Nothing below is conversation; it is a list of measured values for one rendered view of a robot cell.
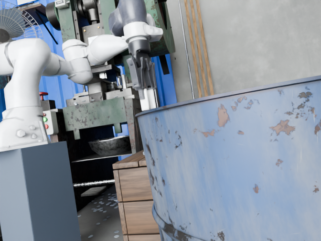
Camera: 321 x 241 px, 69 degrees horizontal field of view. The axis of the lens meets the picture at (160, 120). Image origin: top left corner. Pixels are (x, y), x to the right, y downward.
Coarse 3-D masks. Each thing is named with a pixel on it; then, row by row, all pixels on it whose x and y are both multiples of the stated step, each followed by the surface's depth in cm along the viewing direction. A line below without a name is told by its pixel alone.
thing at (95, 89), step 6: (96, 78) 133; (84, 84) 143; (90, 84) 144; (96, 84) 143; (102, 84) 144; (108, 84) 155; (90, 90) 144; (96, 90) 143; (102, 90) 143; (90, 96) 144; (96, 96) 143; (102, 96) 143
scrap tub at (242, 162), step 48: (240, 96) 21; (288, 96) 20; (144, 144) 35; (192, 144) 25; (240, 144) 22; (288, 144) 20; (192, 192) 26; (240, 192) 22; (288, 192) 21; (192, 240) 26; (240, 240) 23; (288, 240) 21
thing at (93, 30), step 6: (96, 24) 153; (84, 30) 154; (90, 30) 154; (96, 30) 153; (84, 36) 154; (90, 36) 154; (96, 36) 153; (84, 42) 155; (90, 42) 154; (108, 60) 154; (96, 66) 153
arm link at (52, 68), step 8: (0, 48) 82; (0, 56) 81; (56, 56) 104; (0, 64) 82; (8, 64) 82; (48, 64) 97; (56, 64) 102; (0, 72) 85; (8, 72) 85; (48, 72) 100; (56, 72) 105
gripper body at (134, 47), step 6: (132, 42) 78; (138, 42) 77; (144, 42) 78; (132, 48) 78; (138, 48) 77; (144, 48) 78; (132, 54) 78; (138, 54) 78; (144, 54) 81; (138, 60) 78; (138, 66) 79
